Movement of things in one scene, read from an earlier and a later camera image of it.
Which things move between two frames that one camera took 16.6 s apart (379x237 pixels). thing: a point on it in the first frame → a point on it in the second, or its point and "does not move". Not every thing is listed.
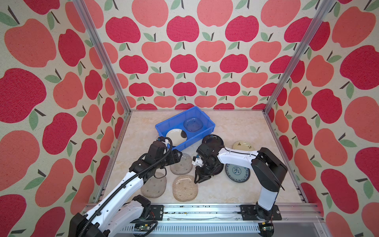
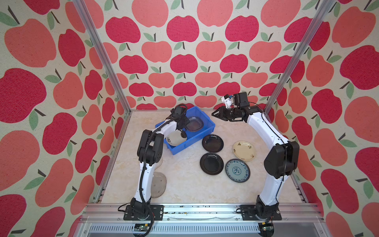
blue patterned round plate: (237, 173) does not move
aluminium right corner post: (320, 15) does not move
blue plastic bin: (177, 122) does not move
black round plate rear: (215, 142) does not move
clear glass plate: (183, 167) → (195, 124)
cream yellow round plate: (243, 145) does not move
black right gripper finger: (205, 178) → (219, 115)
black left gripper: (172, 160) → (186, 121)
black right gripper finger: (199, 174) → (216, 113)
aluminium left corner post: (84, 11) does not move
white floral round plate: (177, 137) does not move
